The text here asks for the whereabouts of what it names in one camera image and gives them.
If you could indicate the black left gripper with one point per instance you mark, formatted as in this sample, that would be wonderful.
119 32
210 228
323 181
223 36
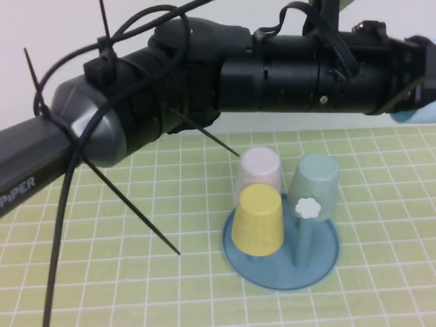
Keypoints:
405 75

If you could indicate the light blue plastic cup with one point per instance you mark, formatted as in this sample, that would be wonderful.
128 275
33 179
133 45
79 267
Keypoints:
422 116

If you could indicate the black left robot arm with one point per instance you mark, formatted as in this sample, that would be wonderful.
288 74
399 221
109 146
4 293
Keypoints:
289 85

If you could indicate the teal green plastic cup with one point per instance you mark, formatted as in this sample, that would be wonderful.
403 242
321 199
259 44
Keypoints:
313 180

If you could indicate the pale pink plastic cup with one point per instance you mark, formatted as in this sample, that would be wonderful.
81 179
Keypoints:
260 167

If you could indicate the yellow plastic cup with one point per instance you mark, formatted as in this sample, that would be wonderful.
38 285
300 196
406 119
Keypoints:
259 221

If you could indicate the blue cup stand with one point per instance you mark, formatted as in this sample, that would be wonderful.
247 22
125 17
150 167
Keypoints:
272 272

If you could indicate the green checkered tablecloth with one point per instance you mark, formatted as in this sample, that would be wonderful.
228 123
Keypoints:
374 204

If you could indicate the black zip tie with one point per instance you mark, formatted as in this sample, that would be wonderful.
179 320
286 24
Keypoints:
143 218
32 75
105 24
218 143

